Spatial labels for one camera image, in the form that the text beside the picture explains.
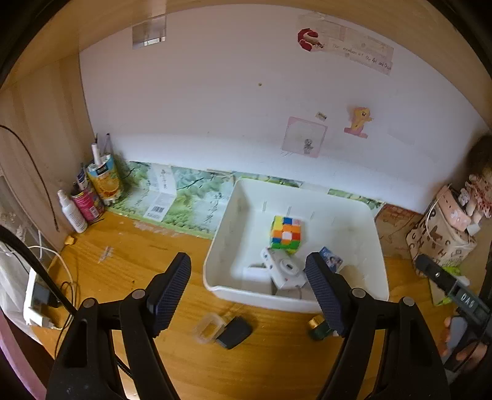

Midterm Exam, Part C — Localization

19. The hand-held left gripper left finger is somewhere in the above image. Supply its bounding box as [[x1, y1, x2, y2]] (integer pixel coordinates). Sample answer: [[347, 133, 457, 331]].
[[46, 252, 192, 400]]

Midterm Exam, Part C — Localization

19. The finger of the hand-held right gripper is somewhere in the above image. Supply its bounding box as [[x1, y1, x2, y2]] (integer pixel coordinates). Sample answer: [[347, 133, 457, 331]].
[[415, 253, 470, 299]]

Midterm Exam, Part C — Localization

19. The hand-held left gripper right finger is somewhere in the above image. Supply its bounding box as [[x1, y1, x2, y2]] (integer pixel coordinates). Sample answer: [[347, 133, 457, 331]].
[[305, 252, 450, 400]]

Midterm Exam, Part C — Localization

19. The blue photo card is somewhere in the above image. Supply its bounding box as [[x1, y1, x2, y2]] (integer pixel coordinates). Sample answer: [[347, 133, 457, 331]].
[[319, 246, 345, 272]]

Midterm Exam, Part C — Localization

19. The white instant camera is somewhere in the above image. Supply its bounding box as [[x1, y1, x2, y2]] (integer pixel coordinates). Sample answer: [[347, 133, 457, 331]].
[[261, 247, 307, 290]]

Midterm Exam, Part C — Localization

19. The colourful puzzle cube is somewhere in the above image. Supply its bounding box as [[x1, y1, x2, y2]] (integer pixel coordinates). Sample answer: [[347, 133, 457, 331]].
[[268, 215, 303, 255]]

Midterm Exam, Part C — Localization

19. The white power adapter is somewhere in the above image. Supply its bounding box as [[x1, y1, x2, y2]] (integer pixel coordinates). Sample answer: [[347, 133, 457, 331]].
[[242, 263, 272, 284]]

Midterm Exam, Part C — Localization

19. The white plastic storage bin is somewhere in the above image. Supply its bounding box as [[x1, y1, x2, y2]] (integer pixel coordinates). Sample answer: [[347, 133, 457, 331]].
[[204, 177, 390, 313]]

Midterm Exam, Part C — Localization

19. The person's right hand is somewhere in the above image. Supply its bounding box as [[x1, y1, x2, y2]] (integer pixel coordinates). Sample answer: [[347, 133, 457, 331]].
[[438, 316, 487, 372]]

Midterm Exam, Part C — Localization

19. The green bottle with gold cap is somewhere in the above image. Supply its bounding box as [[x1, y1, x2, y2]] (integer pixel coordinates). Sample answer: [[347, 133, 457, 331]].
[[307, 315, 333, 341]]

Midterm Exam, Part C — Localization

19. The patterned paper bag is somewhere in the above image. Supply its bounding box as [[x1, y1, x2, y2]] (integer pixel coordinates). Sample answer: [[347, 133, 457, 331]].
[[406, 195, 478, 267]]

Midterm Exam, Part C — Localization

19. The small clear plastic box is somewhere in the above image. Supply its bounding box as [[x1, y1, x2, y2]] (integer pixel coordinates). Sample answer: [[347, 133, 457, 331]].
[[193, 313, 226, 344]]

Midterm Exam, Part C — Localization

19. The brown printed sheet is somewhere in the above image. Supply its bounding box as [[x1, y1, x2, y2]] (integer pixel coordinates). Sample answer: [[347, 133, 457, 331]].
[[374, 204, 424, 259]]

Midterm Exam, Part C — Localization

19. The pink box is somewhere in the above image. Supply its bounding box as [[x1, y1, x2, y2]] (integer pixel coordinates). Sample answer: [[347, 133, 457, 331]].
[[436, 185, 472, 232]]

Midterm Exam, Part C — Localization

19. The black case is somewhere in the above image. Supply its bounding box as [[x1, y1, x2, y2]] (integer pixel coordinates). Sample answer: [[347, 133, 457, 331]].
[[216, 316, 253, 350]]

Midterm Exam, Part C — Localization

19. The doll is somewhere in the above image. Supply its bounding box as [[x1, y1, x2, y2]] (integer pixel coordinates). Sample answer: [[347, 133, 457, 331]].
[[458, 134, 492, 232]]

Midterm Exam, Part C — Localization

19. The green printed poster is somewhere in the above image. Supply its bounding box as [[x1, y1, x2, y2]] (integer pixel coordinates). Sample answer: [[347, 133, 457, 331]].
[[111, 160, 385, 240]]

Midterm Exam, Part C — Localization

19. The pink can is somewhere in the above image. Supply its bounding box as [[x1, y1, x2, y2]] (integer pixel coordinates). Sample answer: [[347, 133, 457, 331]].
[[71, 188, 105, 222]]

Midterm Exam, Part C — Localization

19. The black plug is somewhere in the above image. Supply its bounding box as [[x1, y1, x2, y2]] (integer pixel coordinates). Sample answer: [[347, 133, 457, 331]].
[[32, 282, 63, 309]]

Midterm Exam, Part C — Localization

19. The white spray bottle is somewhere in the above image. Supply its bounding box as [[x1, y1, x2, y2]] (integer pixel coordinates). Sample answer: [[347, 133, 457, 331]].
[[57, 189, 89, 234]]

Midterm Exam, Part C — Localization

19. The orange fruit print cup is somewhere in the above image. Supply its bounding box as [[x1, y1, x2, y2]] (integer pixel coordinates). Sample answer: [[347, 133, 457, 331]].
[[86, 153, 124, 205]]

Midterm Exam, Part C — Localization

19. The white power strip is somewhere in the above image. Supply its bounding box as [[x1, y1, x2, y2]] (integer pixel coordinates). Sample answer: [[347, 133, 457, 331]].
[[22, 268, 55, 328]]

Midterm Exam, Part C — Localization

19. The pink picture card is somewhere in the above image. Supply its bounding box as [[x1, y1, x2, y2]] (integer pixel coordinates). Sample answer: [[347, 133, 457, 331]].
[[281, 116, 328, 158]]

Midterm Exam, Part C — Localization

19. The wooden desk hutch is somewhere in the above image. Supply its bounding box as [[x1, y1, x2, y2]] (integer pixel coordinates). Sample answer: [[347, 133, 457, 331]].
[[0, 0, 459, 266]]

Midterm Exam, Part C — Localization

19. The taped paper note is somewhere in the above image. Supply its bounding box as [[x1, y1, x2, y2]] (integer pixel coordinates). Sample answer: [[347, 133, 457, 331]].
[[300, 11, 395, 76]]

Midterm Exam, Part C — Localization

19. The white cable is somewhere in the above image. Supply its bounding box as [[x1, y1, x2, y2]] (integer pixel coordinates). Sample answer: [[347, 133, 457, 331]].
[[0, 245, 74, 332]]

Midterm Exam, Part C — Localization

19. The thick black cable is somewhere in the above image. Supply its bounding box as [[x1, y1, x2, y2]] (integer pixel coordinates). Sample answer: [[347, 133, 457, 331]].
[[0, 225, 78, 318]]

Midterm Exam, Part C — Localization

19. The yellow pony wall sticker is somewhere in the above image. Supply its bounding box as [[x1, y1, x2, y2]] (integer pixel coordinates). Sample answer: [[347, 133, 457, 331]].
[[343, 106, 375, 138]]

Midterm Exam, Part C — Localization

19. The thin black wire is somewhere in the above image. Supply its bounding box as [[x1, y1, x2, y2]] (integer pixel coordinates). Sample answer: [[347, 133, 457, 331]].
[[0, 125, 59, 232]]

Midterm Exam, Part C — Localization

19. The red wall sticker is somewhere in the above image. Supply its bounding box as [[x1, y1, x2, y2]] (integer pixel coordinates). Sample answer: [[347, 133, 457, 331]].
[[296, 27, 326, 51]]

